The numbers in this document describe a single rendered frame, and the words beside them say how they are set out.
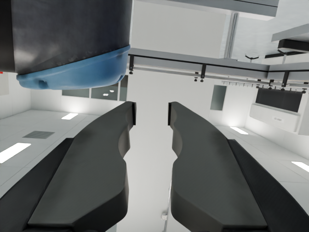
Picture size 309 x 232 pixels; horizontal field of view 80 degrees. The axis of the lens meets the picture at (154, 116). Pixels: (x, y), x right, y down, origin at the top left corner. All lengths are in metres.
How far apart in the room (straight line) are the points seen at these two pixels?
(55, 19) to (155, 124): 1.73
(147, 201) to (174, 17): 1.89
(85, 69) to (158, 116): 1.69
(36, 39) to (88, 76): 0.05
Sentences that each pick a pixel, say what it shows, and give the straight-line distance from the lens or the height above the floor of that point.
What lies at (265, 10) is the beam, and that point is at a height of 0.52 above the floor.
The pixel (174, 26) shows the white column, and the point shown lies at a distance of 1.89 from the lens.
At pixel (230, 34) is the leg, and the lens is 1.40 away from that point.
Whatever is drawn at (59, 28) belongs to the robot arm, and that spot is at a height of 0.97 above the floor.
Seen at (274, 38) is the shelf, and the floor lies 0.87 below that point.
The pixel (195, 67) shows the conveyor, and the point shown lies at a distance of 1.25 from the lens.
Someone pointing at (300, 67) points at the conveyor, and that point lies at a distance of 1.26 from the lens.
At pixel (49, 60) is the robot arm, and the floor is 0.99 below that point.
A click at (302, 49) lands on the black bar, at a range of 0.58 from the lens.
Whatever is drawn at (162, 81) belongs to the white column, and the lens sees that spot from 1.82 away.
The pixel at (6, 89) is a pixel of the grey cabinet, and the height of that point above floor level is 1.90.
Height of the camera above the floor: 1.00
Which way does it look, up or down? 12 degrees up
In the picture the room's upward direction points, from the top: 174 degrees counter-clockwise
